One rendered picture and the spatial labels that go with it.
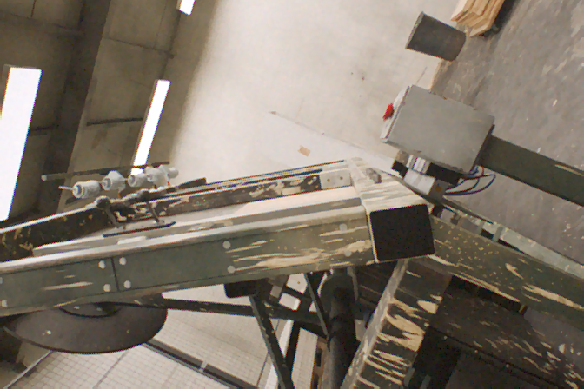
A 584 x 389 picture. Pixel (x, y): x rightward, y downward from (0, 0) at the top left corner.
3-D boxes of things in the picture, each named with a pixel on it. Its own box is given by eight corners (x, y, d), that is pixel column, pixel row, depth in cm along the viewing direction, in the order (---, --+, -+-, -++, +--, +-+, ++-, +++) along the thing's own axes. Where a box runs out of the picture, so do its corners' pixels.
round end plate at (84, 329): (116, 370, 152) (-60, 286, 158) (111, 383, 153) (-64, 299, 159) (192, 291, 231) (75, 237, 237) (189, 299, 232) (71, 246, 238)
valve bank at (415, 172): (519, 173, 96) (426, 135, 98) (493, 225, 97) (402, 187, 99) (456, 161, 145) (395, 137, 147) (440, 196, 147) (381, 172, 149)
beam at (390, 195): (438, 255, 75) (429, 200, 74) (375, 264, 76) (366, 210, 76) (361, 170, 293) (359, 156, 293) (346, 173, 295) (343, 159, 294)
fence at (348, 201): (361, 211, 101) (359, 196, 101) (35, 263, 113) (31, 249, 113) (361, 208, 106) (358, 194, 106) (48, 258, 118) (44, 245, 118)
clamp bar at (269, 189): (351, 185, 160) (341, 128, 159) (89, 228, 176) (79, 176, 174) (350, 182, 170) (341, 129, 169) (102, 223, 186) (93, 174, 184)
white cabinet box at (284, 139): (408, 169, 511) (266, 111, 527) (388, 208, 524) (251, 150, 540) (401, 162, 570) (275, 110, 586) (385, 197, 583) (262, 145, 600)
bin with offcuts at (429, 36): (474, 24, 488) (424, 6, 493) (454, 64, 500) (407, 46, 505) (462, 31, 538) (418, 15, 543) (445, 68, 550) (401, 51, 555)
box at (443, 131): (501, 117, 72) (409, 82, 73) (473, 176, 73) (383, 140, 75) (478, 121, 84) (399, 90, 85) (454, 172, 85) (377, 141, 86)
